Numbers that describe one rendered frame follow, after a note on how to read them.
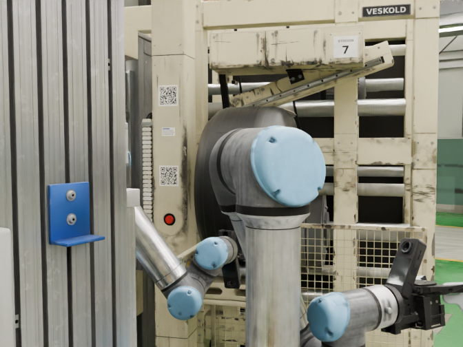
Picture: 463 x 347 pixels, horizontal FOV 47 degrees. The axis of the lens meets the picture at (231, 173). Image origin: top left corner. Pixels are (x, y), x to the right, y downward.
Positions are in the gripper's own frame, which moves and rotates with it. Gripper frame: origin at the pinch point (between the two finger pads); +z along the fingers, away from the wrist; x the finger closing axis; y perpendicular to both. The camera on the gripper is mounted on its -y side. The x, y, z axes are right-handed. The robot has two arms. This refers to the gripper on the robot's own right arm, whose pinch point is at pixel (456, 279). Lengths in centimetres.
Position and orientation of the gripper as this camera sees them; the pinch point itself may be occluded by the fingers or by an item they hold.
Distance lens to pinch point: 118.5
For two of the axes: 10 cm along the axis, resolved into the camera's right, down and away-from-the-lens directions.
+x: 4.9, -0.9, -8.7
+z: 8.7, -0.3, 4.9
